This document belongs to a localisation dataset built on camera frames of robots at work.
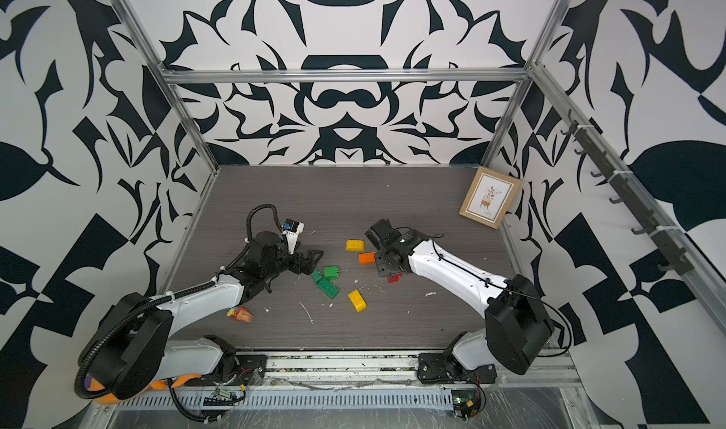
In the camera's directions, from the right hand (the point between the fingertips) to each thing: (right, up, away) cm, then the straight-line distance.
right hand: (388, 259), depth 85 cm
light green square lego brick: (-17, -5, +5) cm, 19 cm away
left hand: (-24, +5, +3) cm, 25 cm away
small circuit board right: (+18, -33, -14) cm, 40 cm away
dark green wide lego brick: (-18, -9, +2) cm, 20 cm away
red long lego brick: (+2, -7, +4) cm, 8 cm away
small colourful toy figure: (-42, -15, -4) cm, 45 cm away
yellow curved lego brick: (-9, +2, +12) cm, 15 cm away
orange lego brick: (-6, -2, +8) cm, 11 cm away
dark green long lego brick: (-22, -5, +2) cm, 22 cm away
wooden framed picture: (+36, +19, +15) cm, 43 cm away
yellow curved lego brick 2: (-9, -12, 0) cm, 15 cm away
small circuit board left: (-41, -29, -17) cm, 53 cm away
